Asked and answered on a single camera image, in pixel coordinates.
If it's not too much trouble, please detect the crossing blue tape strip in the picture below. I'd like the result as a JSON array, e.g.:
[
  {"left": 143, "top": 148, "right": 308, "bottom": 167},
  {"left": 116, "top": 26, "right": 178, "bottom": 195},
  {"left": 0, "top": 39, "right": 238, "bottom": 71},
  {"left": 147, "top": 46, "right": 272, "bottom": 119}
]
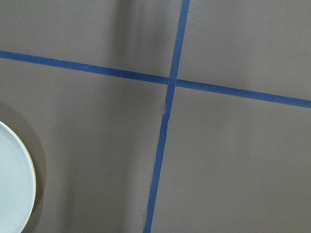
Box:
[{"left": 142, "top": 0, "right": 190, "bottom": 233}]

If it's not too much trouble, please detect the white round plate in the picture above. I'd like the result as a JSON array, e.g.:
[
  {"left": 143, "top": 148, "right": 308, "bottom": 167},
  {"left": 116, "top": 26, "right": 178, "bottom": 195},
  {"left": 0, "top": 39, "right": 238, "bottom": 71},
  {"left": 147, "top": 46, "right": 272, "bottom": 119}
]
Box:
[{"left": 0, "top": 122, "right": 36, "bottom": 233}]

